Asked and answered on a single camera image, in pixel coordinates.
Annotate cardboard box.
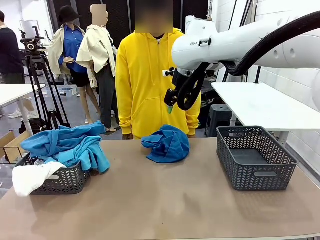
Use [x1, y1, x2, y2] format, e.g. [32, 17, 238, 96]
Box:
[0, 131, 32, 163]

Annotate white side table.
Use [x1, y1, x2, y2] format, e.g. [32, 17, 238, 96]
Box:
[211, 81, 320, 151]
[0, 83, 47, 133]

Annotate person in yellow hoodie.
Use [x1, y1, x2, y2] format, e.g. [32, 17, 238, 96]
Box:
[115, 0, 202, 140]

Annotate left forearm yellow sleeve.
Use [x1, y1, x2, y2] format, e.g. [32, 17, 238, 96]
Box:
[186, 107, 201, 136]

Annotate medium blue garment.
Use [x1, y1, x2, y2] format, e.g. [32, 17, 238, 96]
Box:
[20, 121, 107, 163]

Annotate right forearm yellow sleeve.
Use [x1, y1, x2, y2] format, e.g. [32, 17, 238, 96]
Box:
[116, 94, 134, 136]

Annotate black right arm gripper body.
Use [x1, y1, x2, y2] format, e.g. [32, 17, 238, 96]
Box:
[163, 88, 180, 107]

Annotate gray woven plastic basket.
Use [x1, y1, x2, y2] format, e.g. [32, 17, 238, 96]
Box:
[216, 125, 300, 191]
[14, 152, 92, 196]

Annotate black right arm cable sleeve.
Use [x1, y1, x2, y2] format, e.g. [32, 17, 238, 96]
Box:
[176, 11, 320, 112]

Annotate black bag on floor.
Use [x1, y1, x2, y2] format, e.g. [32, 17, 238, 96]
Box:
[18, 118, 48, 135]

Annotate black plastic stool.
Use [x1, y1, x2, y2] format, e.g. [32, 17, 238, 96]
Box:
[204, 104, 235, 138]

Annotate mannequin blue shirt black hat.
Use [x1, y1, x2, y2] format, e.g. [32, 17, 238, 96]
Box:
[47, 5, 101, 125]

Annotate white garment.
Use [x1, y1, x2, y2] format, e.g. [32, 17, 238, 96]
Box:
[12, 161, 67, 198]

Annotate dark blue garment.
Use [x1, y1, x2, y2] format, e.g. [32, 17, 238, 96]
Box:
[141, 124, 191, 164]

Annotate black camera tripod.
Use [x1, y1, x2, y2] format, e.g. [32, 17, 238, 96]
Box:
[24, 53, 71, 131]

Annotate gray monitor screen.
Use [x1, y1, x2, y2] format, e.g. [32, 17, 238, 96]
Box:
[19, 19, 40, 38]

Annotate mannequin cream jacket gray trousers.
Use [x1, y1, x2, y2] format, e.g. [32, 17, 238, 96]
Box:
[76, 4, 121, 132]

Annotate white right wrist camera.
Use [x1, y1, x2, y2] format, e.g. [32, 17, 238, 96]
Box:
[162, 66, 176, 78]

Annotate background person dark sweater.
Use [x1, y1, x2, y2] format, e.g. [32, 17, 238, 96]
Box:
[0, 10, 36, 120]

